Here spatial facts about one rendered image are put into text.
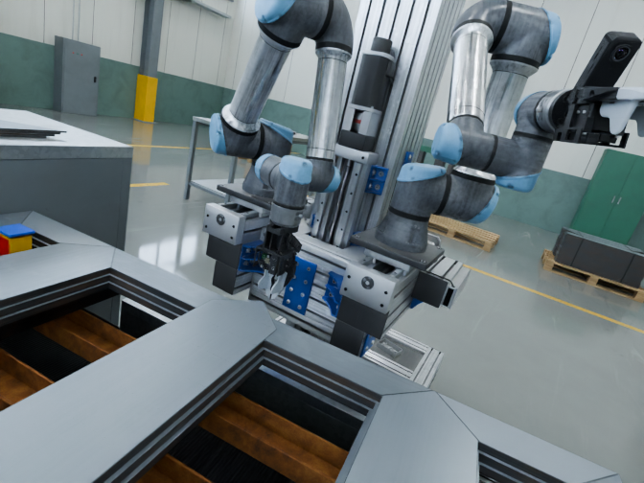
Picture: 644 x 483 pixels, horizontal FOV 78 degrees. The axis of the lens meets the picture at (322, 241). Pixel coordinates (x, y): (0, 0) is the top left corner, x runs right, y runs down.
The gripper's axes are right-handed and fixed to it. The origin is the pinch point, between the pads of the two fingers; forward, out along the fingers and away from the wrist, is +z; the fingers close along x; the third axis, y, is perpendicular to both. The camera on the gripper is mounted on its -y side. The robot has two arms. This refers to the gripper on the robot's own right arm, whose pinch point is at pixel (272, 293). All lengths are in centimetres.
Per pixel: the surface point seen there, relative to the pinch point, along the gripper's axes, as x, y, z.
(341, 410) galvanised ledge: 26.5, 4.7, 19.3
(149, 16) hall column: -821, -741, -161
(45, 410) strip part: -5, 54, 1
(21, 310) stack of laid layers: -35, 39, 4
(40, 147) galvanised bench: -81, 5, -17
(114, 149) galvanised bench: -82, -21, -17
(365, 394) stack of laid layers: 32.0, 18.1, 2.2
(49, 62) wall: -850, -520, -7
